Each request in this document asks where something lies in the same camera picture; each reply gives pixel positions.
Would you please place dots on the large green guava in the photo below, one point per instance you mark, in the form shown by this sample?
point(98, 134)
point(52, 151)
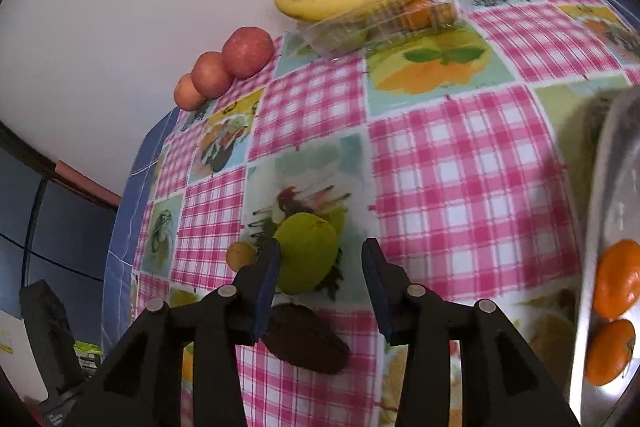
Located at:
point(308, 247)

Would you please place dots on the orange mandarin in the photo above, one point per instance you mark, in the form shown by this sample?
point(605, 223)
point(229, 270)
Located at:
point(617, 281)
point(609, 352)

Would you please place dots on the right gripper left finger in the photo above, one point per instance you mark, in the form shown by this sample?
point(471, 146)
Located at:
point(139, 383)

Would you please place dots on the clear plastic fruit container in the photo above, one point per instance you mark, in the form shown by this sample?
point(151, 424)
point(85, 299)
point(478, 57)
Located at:
point(379, 23)

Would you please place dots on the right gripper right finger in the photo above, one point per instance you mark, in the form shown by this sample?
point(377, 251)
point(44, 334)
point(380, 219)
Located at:
point(503, 381)

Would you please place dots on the small yellow-brown fruit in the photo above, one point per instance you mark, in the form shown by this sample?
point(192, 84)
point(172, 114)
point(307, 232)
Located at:
point(239, 255)

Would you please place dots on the dark brown avocado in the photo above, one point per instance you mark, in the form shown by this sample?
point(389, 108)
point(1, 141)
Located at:
point(298, 336)

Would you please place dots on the middle red apple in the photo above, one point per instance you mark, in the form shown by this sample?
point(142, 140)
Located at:
point(209, 75)

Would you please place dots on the red apple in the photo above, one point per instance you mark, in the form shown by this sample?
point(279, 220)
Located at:
point(209, 75)
point(247, 51)

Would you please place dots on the right red apple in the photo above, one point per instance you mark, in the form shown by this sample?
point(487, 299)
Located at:
point(247, 51)

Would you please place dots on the left orange-red apple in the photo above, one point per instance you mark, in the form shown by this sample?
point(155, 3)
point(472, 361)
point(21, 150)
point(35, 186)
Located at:
point(186, 96)

